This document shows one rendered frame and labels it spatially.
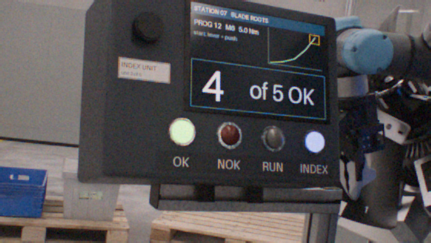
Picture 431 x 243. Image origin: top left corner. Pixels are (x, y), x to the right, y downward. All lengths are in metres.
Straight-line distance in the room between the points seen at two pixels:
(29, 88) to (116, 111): 7.82
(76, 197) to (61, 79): 4.50
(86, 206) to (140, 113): 3.41
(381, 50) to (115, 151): 0.59
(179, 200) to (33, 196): 3.30
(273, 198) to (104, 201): 3.27
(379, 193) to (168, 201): 0.69
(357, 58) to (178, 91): 0.50
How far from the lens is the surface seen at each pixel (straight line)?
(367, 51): 0.99
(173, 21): 0.56
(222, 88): 0.56
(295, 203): 0.68
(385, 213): 1.20
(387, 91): 1.32
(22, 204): 3.91
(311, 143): 0.60
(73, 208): 3.92
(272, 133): 0.57
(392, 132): 1.33
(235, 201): 0.64
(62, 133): 8.30
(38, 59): 8.31
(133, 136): 0.52
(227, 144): 0.55
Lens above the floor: 1.17
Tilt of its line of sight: 4 degrees down
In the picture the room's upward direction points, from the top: 7 degrees clockwise
